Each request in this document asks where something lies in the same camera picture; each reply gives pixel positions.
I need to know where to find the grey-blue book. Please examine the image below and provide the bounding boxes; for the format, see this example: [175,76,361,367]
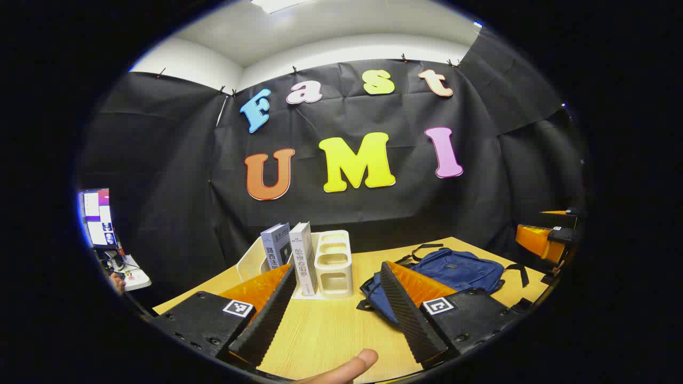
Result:
[260,222,293,271]

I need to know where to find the blue schoolbag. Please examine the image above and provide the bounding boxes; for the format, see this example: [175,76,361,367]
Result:
[356,243,530,326]

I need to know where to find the black backdrop cloth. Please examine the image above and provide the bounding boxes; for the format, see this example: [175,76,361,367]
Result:
[77,24,587,310]

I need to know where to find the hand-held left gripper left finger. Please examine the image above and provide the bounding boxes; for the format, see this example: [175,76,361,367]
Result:
[152,264,298,369]

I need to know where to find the white side table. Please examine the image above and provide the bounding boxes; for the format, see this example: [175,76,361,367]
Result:
[99,251,153,291]

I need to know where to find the white book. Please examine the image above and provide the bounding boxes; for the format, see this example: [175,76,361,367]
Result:
[288,221,319,297]

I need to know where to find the computer monitor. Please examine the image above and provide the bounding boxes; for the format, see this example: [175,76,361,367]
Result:
[79,188,119,250]

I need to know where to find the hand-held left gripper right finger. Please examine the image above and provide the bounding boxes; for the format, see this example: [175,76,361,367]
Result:
[379,260,521,370]

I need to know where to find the cream plastic bookshelf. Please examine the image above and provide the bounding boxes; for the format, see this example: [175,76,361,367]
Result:
[236,229,354,300]

